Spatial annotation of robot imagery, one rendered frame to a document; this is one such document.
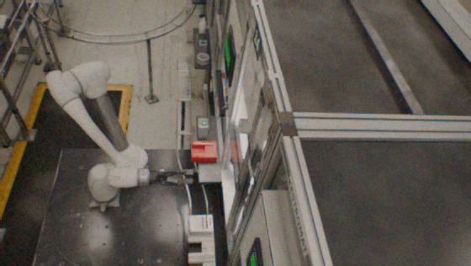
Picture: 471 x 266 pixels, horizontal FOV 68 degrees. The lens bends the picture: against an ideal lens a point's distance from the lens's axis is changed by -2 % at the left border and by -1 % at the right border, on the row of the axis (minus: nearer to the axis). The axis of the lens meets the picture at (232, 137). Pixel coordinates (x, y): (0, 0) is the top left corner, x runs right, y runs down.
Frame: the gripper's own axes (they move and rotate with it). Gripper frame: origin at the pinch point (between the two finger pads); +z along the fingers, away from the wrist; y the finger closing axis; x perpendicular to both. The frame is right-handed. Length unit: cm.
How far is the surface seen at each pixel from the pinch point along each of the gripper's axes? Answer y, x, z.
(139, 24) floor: -112, 305, -55
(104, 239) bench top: -44, -15, -48
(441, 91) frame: 88, -23, 82
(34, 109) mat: -111, 150, -145
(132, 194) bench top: -44, 15, -34
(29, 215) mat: -111, 36, -121
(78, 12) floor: -112, 326, -134
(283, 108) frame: 90, -34, 24
